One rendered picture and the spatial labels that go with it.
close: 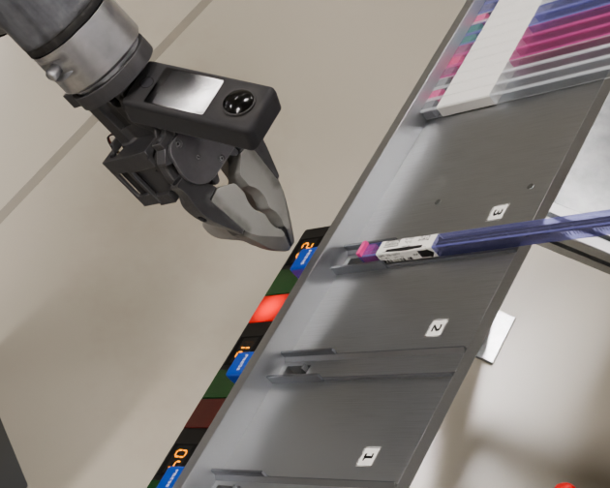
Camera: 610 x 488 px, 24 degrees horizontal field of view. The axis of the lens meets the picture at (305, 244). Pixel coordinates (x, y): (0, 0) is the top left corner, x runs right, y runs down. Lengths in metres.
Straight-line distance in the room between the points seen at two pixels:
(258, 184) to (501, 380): 0.85
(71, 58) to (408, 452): 0.38
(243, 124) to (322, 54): 1.21
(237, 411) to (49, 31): 0.31
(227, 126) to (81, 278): 1.00
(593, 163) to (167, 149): 1.13
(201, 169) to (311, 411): 0.21
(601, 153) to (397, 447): 1.25
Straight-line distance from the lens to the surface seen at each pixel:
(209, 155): 1.10
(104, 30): 1.06
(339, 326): 1.08
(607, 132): 2.16
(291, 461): 1.00
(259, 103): 1.03
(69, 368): 1.93
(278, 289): 1.20
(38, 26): 1.05
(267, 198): 1.13
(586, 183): 2.09
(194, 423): 1.15
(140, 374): 1.91
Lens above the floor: 1.68
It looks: 57 degrees down
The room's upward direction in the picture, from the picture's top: straight up
